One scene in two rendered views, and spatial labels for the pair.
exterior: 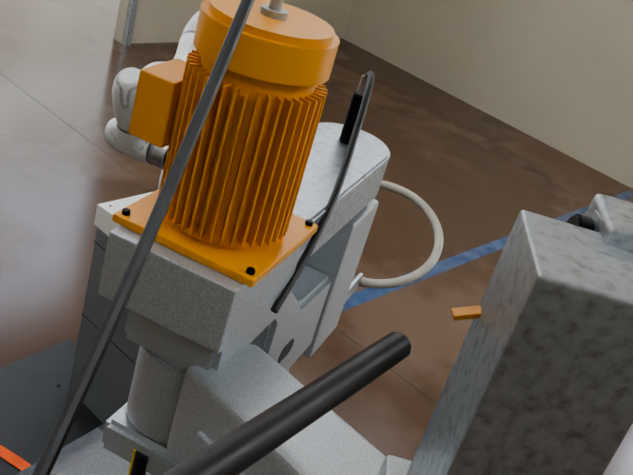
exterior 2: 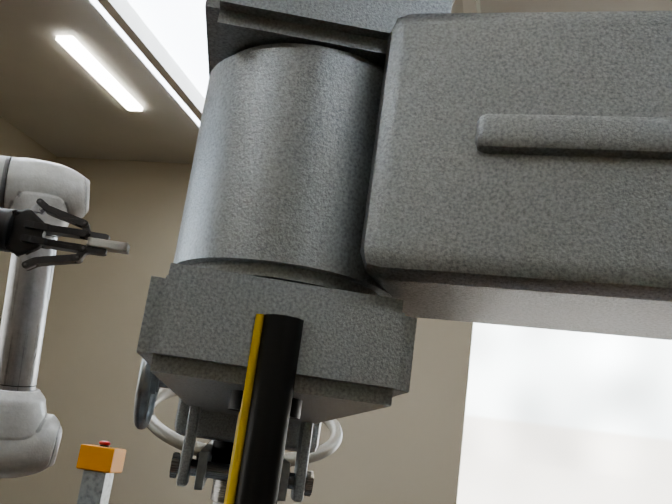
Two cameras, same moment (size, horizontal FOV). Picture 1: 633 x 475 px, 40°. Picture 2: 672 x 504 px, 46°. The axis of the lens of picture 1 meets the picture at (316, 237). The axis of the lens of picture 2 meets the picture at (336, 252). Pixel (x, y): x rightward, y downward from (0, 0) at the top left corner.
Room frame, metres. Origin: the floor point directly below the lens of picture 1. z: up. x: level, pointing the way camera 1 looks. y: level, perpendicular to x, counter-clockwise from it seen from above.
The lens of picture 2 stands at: (0.75, 0.37, 1.15)
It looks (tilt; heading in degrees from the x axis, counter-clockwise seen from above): 14 degrees up; 339
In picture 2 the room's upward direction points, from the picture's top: 8 degrees clockwise
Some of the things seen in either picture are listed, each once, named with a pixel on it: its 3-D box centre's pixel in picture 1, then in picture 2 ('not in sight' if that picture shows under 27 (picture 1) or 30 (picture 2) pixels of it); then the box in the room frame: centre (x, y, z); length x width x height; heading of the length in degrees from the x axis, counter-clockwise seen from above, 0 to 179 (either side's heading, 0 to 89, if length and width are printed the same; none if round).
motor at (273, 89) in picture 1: (236, 123); not in sight; (1.39, 0.19, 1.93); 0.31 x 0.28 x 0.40; 75
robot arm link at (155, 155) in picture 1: (164, 153); not in sight; (2.22, 0.48, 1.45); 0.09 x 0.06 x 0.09; 165
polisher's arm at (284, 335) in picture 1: (233, 334); (263, 289); (1.65, 0.12, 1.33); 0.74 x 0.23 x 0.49; 165
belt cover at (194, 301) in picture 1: (279, 213); not in sight; (1.69, 0.09, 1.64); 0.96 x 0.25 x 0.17; 165
